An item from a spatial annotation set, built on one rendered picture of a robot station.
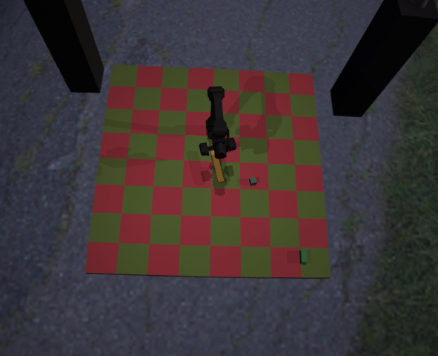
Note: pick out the orange bar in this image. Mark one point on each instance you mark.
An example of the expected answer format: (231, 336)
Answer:
(217, 167)

